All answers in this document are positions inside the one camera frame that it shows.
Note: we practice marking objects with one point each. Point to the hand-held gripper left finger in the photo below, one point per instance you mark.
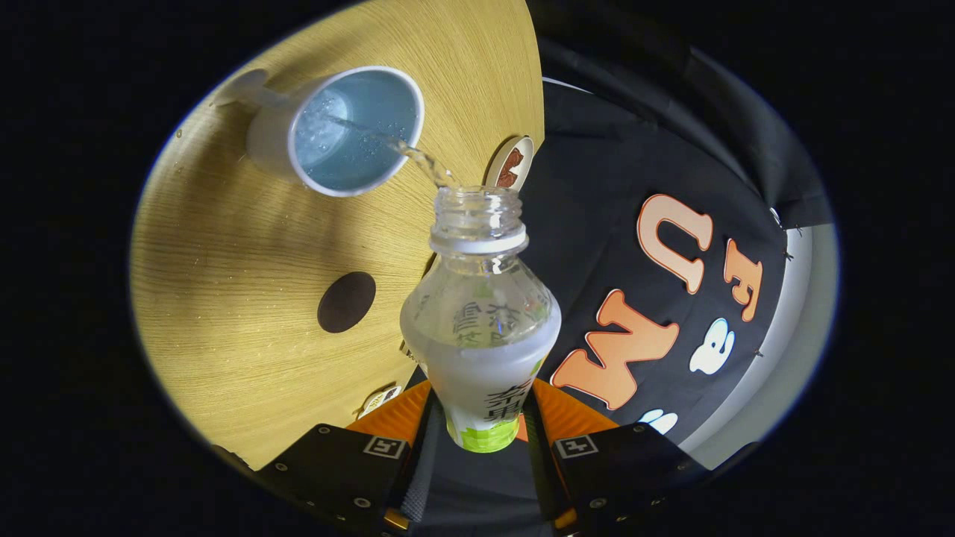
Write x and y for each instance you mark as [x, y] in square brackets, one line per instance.
[418, 462]

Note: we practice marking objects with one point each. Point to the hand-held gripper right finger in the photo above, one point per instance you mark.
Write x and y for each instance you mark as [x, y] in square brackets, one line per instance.
[541, 470]

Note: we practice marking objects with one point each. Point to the clear white juice bottle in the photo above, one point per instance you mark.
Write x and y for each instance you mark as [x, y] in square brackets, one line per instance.
[481, 350]

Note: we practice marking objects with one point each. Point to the dark brown round coaster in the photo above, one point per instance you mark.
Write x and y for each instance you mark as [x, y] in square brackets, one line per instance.
[347, 302]

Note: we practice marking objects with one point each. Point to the white cup with blue inside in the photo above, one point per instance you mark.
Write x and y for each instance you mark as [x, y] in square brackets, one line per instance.
[272, 134]

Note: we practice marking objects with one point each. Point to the white divided spice dish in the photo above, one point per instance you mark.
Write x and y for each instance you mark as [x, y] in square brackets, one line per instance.
[377, 401]

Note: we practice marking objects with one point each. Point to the wooden table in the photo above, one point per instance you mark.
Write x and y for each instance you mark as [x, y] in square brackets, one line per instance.
[224, 298]

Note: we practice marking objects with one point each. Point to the reddish brown food piece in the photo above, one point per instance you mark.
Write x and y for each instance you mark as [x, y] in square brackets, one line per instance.
[515, 158]
[507, 177]

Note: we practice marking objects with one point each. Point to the white oval plate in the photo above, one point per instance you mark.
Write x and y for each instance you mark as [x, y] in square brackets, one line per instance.
[527, 149]

